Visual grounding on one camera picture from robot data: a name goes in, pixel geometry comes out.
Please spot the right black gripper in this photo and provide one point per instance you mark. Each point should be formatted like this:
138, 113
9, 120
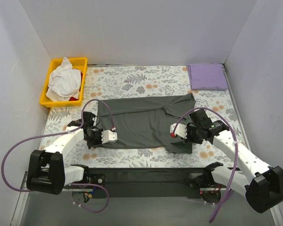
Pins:
193, 134

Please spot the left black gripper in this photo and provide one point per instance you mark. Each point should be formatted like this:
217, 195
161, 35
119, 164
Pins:
94, 138

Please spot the dark grey t shirt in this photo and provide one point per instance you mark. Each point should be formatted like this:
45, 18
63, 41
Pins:
145, 122

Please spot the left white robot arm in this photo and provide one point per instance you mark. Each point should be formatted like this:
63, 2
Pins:
47, 172

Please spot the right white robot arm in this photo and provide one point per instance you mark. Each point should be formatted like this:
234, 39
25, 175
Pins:
254, 179

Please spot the red t shirt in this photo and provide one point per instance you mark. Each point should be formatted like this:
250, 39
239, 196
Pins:
74, 98

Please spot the floral tablecloth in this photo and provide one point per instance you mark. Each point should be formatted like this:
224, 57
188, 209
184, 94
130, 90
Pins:
115, 82

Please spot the folded purple t shirt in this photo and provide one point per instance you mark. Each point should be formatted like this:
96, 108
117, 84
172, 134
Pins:
207, 77

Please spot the white t shirt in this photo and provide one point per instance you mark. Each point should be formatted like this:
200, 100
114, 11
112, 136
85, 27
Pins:
64, 82

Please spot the yellow plastic bin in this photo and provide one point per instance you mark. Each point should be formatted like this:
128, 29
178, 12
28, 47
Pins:
79, 63

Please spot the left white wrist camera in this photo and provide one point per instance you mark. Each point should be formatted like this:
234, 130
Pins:
108, 136

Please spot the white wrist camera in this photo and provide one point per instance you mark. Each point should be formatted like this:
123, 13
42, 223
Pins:
108, 136
178, 130

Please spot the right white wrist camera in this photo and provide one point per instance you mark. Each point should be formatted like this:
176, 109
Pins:
178, 130

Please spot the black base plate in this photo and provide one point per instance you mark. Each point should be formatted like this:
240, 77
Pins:
149, 182

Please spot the aluminium rail frame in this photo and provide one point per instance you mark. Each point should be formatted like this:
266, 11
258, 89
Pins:
39, 209

